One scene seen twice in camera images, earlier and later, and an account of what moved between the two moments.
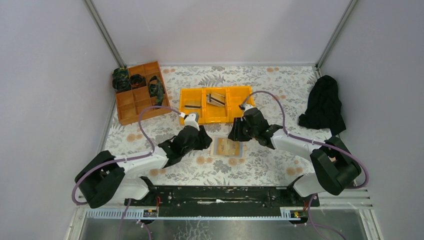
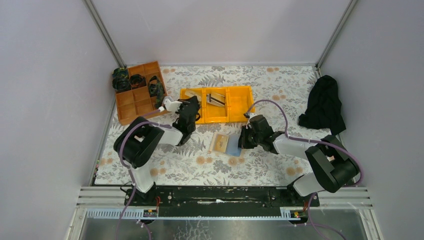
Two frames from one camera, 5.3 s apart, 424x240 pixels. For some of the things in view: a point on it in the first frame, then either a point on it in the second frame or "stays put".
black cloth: [324, 110] stays put
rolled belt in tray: [137, 81] stays put
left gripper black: [201, 138] -> [191, 110]
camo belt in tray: [156, 90] stays put
